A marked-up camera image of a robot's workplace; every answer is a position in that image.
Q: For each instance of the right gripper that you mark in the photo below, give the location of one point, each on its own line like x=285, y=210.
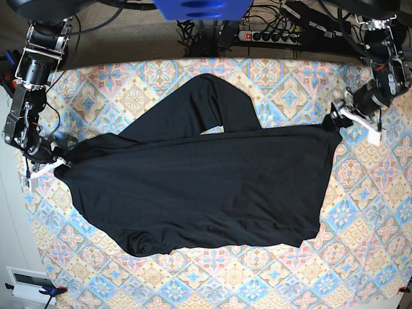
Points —
x=45, y=151

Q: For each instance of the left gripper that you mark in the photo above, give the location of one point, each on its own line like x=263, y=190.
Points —
x=370, y=98

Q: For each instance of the black t-shirt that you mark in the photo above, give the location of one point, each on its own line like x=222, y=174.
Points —
x=198, y=170

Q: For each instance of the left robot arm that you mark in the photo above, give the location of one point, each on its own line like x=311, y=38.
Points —
x=382, y=46

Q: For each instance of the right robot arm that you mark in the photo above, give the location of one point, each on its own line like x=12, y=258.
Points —
x=44, y=52

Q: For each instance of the blue table clamp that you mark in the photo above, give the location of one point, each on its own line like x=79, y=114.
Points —
x=9, y=62

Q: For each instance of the black orange bottom clamp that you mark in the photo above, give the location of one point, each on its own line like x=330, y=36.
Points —
x=43, y=294

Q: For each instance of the patterned tablecloth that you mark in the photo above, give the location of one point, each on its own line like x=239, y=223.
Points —
x=361, y=257

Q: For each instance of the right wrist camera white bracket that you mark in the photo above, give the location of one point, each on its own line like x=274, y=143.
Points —
x=32, y=172

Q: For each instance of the white wall outlet box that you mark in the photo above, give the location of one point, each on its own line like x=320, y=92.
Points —
x=27, y=284

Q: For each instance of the white power strip red switch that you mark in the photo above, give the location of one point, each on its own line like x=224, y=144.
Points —
x=278, y=37

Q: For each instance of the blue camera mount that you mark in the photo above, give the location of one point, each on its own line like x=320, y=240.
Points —
x=231, y=10

